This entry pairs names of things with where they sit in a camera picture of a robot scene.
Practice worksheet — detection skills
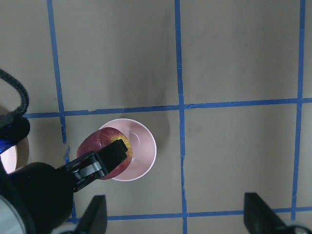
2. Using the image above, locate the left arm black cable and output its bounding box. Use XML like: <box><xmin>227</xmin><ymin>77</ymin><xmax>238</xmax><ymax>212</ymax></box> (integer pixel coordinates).
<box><xmin>0</xmin><ymin>68</ymin><xmax>31</xmax><ymax>147</ymax></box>

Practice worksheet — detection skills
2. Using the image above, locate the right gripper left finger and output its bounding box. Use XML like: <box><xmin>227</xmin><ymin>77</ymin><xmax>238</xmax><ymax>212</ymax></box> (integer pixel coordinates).
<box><xmin>75</xmin><ymin>195</ymin><xmax>107</xmax><ymax>234</ymax></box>

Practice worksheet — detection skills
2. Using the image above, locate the pink plate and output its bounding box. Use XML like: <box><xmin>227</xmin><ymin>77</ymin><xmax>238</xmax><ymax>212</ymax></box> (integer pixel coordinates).
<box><xmin>0</xmin><ymin>137</ymin><xmax>29</xmax><ymax>174</ymax></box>

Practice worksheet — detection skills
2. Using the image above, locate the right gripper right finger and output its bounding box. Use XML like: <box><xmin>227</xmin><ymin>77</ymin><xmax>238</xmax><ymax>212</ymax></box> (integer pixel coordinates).
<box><xmin>243</xmin><ymin>193</ymin><xmax>290</xmax><ymax>234</ymax></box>

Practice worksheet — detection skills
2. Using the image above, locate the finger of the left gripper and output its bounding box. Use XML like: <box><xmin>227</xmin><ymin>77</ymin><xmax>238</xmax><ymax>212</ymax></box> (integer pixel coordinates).
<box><xmin>58</xmin><ymin>140</ymin><xmax>128</xmax><ymax>192</ymax></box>

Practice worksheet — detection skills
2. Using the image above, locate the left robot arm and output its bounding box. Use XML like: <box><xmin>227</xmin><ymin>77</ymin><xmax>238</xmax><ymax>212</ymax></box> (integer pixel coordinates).
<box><xmin>0</xmin><ymin>139</ymin><xmax>128</xmax><ymax>234</ymax></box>

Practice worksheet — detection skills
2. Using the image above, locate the red apple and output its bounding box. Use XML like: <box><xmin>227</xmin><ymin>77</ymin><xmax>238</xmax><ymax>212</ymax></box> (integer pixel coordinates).
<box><xmin>76</xmin><ymin>127</ymin><xmax>133</xmax><ymax>180</ymax></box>

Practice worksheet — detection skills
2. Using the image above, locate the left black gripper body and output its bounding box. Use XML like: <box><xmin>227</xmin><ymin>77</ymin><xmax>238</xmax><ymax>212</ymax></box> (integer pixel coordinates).
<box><xmin>9</xmin><ymin>162</ymin><xmax>74</xmax><ymax>234</ymax></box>

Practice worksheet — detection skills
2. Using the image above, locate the pink bowl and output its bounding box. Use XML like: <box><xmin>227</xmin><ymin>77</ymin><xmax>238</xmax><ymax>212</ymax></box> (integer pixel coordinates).
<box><xmin>102</xmin><ymin>118</ymin><xmax>157</xmax><ymax>182</ymax></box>

